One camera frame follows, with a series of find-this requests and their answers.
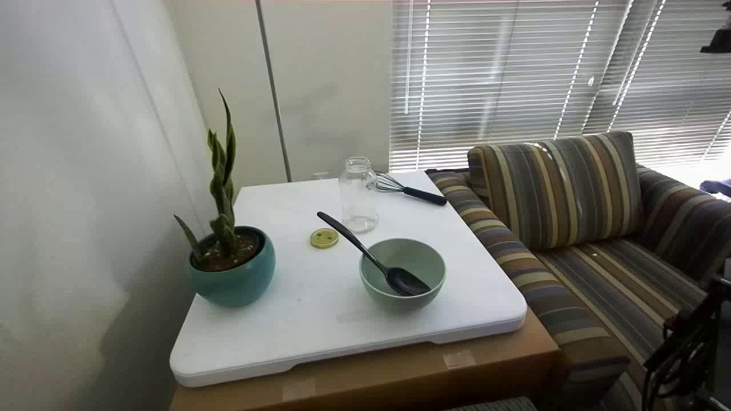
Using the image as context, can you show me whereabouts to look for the clear glass jar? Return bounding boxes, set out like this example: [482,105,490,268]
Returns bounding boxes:
[338,156,381,236]

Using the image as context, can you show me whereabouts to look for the yellow jar lid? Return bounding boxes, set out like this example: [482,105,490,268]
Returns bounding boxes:
[308,225,340,250]

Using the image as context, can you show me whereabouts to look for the pale green bowl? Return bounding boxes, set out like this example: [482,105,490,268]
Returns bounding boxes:
[358,236,447,313]

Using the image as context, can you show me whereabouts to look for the black plastic spoon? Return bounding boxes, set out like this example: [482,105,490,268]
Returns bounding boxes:
[316,211,434,297]

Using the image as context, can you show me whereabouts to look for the white foam board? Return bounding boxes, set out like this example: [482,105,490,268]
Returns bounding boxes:
[166,168,530,390]

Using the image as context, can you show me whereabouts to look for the green snake plant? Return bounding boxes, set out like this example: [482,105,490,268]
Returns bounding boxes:
[171,90,241,264]

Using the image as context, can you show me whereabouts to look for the teal ceramic plant pot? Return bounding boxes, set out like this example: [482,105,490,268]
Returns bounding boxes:
[185,223,278,311]

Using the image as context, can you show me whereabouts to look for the brown wooden table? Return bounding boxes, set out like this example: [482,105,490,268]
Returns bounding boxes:
[166,308,562,411]

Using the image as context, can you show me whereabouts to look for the white window blinds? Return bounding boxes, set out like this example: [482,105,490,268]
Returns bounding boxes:
[389,0,731,190]

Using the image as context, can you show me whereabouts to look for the striped couch cushion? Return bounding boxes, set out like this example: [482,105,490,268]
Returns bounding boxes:
[466,131,644,253]

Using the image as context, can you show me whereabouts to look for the striped fabric couch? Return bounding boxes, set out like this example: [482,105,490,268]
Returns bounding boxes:
[426,163,731,411]

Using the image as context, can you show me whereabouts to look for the blue fabric item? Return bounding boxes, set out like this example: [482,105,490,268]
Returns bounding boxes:
[700,179,731,198]

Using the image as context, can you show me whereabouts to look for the black handled wire whisk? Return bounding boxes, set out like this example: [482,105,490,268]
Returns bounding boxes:
[371,173,451,208]

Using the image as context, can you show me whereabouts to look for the grey wall conduit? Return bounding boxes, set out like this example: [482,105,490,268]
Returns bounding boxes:
[254,0,294,183]

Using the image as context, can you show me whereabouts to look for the black metal frame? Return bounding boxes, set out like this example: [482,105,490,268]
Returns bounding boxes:
[639,271,731,411]

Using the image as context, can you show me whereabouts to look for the black overhead mount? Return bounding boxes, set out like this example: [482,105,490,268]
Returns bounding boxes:
[700,0,731,55]

